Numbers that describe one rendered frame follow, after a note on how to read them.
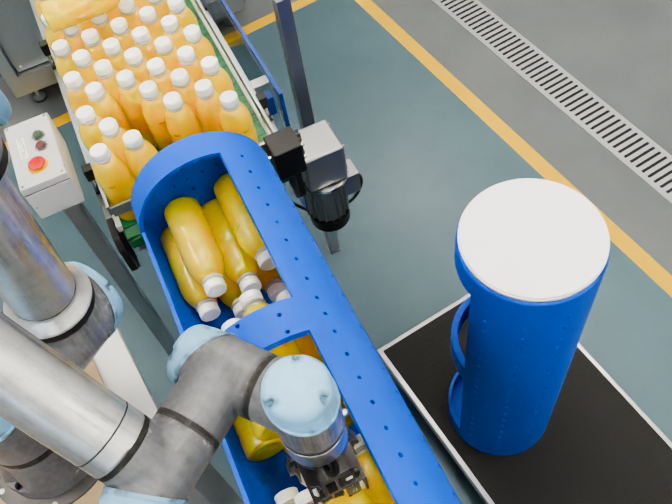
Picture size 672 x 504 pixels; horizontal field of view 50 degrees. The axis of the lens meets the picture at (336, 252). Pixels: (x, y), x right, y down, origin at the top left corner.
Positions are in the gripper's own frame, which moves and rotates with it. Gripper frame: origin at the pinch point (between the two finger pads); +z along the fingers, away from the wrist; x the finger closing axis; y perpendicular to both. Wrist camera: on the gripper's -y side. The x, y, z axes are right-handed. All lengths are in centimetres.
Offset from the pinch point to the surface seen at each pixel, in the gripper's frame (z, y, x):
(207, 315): 11.8, -39.7, -8.0
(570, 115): 116, -121, 147
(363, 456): 2.1, -0.2, 5.4
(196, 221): 3, -54, -3
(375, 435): -5.4, 0.3, 7.6
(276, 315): -6.9, -22.7, 2.5
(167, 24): 6, -115, 10
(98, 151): 6, -84, -15
